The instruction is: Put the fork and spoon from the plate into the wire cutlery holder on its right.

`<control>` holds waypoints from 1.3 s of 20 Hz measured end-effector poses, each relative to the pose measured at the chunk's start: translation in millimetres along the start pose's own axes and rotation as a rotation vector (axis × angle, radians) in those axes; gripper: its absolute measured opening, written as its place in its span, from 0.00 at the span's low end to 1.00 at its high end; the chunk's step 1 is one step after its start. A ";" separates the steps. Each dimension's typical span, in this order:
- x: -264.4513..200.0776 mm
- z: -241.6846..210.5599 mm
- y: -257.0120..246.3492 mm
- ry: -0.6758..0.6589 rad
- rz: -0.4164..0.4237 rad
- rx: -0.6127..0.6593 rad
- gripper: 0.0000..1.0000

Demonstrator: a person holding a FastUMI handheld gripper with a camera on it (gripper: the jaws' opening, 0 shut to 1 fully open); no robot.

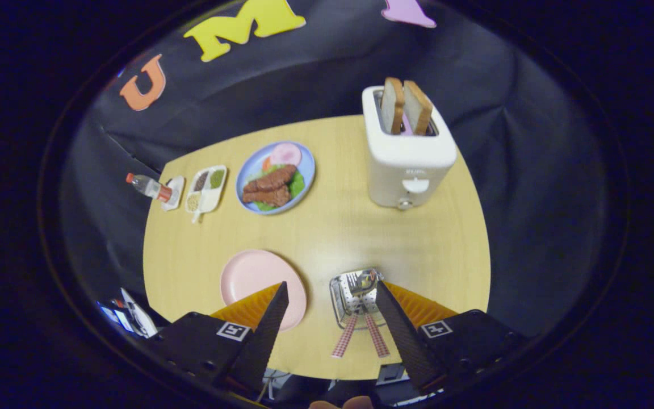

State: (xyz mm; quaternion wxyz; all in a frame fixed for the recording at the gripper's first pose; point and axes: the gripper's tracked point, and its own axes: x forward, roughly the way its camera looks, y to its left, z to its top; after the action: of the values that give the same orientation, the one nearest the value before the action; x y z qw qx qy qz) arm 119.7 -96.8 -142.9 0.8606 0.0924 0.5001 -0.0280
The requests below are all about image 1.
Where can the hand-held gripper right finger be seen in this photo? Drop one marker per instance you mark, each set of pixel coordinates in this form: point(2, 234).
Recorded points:
point(399, 335)

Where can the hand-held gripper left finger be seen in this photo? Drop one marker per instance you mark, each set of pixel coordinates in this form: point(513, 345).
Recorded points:
point(264, 335)

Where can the black box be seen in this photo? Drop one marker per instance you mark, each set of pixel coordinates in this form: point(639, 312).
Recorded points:
point(390, 375)

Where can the pink plate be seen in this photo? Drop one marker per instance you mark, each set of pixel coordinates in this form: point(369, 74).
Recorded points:
point(247, 275)

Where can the metal perforated basket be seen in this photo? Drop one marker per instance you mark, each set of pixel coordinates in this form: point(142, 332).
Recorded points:
point(341, 304)

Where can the white blue printed card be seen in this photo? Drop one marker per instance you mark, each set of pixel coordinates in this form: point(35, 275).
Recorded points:
point(134, 315)

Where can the brown steak piece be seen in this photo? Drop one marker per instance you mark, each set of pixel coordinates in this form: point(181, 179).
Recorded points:
point(267, 196)
point(273, 178)

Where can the white divided condiment tray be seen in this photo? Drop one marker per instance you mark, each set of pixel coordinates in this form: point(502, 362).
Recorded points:
point(208, 199)

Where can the green lettuce leaf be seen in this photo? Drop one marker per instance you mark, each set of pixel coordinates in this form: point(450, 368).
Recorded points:
point(298, 184)

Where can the white square coaster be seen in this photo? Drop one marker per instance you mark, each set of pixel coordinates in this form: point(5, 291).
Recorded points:
point(179, 193)

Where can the blue plate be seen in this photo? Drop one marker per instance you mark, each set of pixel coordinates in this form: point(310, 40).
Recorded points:
point(307, 170)

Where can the white toaster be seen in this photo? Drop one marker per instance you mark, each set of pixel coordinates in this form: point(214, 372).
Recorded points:
point(406, 165)

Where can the red tomato slice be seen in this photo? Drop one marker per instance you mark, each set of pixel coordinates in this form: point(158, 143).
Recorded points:
point(267, 164)

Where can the pink ham slice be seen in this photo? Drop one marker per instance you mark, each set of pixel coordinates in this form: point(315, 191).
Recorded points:
point(286, 154)

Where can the clear water bottle red label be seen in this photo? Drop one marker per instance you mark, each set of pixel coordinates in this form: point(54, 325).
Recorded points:
point(148, 186)

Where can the black backdrop cloth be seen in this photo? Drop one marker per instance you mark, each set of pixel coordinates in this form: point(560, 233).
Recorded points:
point(315, 74)

